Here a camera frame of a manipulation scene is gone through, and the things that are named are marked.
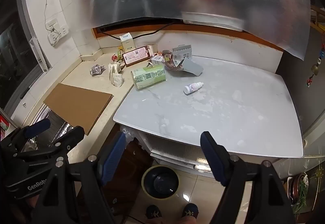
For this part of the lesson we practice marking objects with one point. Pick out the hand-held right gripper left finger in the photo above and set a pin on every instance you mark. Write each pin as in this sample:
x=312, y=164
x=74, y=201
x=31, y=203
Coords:
x=111, y=160

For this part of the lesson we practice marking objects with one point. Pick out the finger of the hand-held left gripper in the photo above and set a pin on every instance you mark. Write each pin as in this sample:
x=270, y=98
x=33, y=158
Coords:
x=71, y=137
x=38, y=128

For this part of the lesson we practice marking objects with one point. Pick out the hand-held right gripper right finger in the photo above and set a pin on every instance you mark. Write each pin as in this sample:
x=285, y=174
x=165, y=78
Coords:
x=213, y=160

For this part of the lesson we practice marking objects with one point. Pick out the round dark trash bin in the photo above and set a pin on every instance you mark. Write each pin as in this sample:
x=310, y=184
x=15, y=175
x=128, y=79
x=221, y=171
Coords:
x=160, y=183

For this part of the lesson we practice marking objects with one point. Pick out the tall white carton box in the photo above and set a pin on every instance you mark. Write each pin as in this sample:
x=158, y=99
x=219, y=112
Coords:
x=127, y=41

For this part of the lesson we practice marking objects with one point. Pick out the brown wooden cabinet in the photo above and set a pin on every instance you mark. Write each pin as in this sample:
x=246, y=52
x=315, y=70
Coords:
x=127, y=175

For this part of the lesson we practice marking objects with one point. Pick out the brown cardboard sheet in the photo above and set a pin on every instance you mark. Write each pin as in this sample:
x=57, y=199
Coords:
x=78, y=104

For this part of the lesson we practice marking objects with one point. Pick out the dark blue shoe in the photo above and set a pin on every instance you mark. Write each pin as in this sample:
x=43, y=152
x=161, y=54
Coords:
x=153, y=213
x=190, y=210

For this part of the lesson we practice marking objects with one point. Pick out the dark window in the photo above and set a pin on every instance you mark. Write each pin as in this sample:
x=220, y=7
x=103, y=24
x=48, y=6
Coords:
x=15, y=61

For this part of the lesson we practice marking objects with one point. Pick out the crumpled silver foil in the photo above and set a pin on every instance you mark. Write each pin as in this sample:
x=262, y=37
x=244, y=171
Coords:
x=97, y=70

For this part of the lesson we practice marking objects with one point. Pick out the white plastic strip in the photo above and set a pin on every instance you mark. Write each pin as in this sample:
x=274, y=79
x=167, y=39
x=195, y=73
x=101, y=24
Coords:
x=39, y=54

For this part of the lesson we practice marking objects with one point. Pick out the small white dropper bottle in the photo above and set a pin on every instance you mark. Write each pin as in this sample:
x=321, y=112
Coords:
x=192, y=88

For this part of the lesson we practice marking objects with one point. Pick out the small red wrapper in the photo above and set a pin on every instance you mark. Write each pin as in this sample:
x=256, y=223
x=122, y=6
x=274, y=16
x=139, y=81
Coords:
x=115, y=57

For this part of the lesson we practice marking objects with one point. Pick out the green tissue packet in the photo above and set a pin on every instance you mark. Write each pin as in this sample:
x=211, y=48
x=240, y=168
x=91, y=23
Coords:
x=148, y=76

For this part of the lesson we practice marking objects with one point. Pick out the green plant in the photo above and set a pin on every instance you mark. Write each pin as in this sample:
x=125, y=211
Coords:
x=302, y=193

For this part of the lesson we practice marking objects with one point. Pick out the red pink flat box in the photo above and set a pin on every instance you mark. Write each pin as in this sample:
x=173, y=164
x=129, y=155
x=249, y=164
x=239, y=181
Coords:
x=135, y=56

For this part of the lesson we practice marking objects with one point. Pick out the brown snack wrapper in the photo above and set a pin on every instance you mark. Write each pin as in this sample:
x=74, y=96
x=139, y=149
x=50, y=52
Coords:
x=170, y=62

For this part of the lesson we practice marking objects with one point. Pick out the small white box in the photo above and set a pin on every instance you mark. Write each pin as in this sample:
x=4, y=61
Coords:
x=157, y=60

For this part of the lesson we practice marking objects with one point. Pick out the grey white printed box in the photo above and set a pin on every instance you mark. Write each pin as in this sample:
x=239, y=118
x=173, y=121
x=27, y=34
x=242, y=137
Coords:
x=183, y=52

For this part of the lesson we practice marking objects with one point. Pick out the hanging bell ornament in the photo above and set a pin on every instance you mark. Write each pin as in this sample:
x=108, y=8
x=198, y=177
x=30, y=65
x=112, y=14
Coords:
x=316, y=69

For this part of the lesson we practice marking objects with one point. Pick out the white wall socket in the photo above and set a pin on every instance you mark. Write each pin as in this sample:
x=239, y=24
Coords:
x=57, y=31

